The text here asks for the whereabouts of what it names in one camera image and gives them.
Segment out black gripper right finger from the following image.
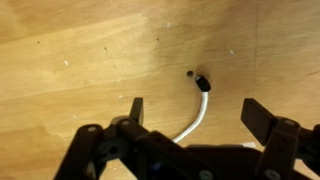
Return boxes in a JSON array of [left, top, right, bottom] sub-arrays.
[[240, 97, 320, 180]]

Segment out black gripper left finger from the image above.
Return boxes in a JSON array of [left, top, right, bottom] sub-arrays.
[[54, 97, 214, 180]]

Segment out white rope with black tip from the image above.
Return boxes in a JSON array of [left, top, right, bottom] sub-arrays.
[[171, 74, 212, 144]]

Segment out small white tape piece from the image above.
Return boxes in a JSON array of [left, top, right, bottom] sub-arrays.
[[240, 141, 258, 150]]

